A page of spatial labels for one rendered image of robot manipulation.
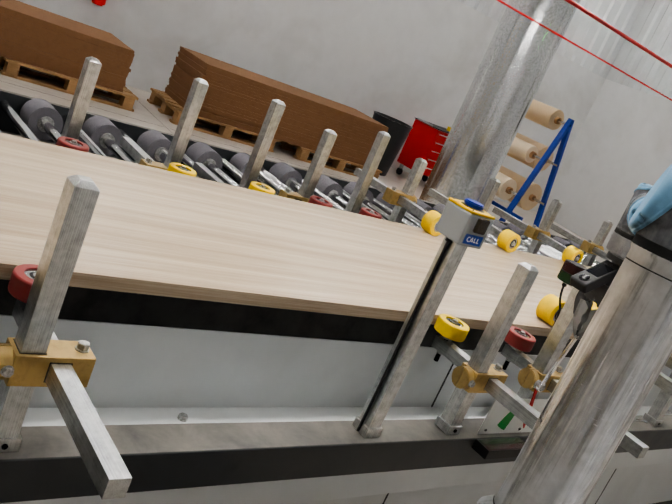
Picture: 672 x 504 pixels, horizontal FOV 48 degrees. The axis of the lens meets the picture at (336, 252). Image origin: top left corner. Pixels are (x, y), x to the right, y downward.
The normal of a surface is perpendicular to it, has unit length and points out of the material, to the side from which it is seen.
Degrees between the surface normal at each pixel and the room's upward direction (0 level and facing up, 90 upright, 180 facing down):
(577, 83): 90
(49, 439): 0
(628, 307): 88
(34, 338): 90
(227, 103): 90
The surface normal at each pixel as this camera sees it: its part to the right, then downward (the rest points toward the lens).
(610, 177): -0.78, -0.16
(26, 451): 0.38, -0.89
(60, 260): 0.55, 0.44
